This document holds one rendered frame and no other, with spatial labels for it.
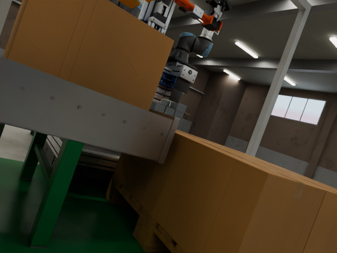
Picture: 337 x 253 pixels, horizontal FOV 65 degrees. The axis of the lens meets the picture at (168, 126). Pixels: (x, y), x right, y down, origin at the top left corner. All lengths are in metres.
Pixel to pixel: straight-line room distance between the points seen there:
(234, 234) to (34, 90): 0.78
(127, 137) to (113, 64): 0.32
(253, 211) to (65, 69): 0.83
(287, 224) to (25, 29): 1.14
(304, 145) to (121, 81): 11.88
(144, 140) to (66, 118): 0.32
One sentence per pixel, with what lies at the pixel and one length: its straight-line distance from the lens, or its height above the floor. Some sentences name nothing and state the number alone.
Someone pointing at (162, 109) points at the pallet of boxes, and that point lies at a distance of 8.66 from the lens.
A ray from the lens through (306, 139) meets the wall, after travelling 12.78.
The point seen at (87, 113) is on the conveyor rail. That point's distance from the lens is 0.97.
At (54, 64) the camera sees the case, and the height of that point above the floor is 0.64.
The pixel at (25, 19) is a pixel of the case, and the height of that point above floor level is 0.74.
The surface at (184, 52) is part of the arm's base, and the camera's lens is 2.09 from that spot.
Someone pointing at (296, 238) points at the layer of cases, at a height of 0.34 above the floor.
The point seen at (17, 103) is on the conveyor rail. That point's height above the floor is 0.48.
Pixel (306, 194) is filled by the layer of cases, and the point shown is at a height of 0.51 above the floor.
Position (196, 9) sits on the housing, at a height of 1.20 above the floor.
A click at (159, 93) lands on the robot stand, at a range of 1.99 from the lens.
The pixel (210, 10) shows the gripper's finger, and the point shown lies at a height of 1.28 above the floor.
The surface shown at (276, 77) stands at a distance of 4.89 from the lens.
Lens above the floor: 0.59
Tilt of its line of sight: 2 degrees down
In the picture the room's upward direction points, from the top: 20 degrees clockwise
